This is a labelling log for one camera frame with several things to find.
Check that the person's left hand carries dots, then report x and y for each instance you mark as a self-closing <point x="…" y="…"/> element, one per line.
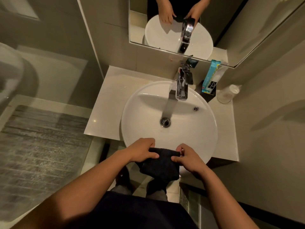
<point x="139" y="150"/>

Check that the person's right hand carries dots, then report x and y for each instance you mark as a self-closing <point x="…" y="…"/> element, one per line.
<point x="190" y="160"/>

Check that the person's right thumb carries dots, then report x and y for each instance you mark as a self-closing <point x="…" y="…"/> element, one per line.
<point x="176" y="159"/>

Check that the person's left thumb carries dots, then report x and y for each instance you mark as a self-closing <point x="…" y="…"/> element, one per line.
<point x="152" y="155"/>

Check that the dark cloth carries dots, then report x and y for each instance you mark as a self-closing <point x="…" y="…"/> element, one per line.
<point x="162" y="165"/>

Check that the person's right forearm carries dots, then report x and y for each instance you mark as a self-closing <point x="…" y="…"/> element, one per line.
<point x="224" y="200"/>

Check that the person's left forearm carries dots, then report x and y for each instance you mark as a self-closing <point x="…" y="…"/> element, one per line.
<point x="78" y="188"/>

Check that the person's right leg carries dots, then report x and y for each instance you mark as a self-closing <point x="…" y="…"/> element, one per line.
<point x="156" y="189"/>

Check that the person's leg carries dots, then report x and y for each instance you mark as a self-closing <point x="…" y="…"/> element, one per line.
<point x="156" y="189"/>
<point x="122" y="183"/>

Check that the chrome sink drain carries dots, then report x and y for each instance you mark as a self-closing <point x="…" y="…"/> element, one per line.
<point x="165" y="122"/>

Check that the white round sink basin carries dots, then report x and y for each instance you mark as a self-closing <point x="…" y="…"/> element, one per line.
<point x="143" y="116"/>

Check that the person's left leg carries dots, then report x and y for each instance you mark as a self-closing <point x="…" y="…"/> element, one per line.
<point x="122" y="183"/>

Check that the person's dark shirt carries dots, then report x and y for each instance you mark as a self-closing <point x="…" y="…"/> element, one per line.
<point x="133" y="212"/>

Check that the black amenity tray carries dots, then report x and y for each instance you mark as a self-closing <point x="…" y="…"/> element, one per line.
<point x="209" y="97"/>

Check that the chrome faucet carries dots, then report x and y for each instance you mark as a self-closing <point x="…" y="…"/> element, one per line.
<point x="181" y="87"/>

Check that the clear drinking glass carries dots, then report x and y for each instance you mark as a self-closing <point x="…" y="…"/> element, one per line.
<point x="226" y="94"/>

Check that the teal toothpaste box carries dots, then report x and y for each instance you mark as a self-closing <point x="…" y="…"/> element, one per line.
<point x="210" y="77"/>

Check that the white toilet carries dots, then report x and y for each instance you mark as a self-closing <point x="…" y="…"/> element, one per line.
<point x="9" y="73"/>

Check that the wall mirror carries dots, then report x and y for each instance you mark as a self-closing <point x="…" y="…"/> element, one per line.
<point x="238" y="21"/>

